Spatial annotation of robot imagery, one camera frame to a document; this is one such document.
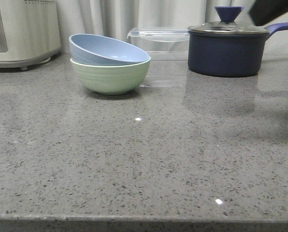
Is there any green bowl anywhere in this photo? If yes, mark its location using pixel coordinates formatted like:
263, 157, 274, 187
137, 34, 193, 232
70, 58, 151, 95

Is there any blue bowl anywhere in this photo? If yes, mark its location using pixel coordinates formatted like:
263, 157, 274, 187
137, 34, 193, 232
69, 34, 149, 66

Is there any clear plastic food container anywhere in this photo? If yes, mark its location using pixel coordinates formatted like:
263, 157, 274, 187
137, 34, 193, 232
127, 27, 189, 60

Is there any dark blue saucepan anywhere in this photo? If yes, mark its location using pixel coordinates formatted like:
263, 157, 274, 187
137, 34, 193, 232
188, 22, 288, 77

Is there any white curtain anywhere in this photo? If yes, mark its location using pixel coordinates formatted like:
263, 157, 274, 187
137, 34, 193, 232
56, 0, 288, 55

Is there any glass lid with blue knob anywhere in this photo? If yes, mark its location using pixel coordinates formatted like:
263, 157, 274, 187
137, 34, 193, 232
188, 6, 269, 35

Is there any white toaster appliance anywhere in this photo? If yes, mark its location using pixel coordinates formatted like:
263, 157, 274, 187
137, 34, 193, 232
0, 0, 61, 70

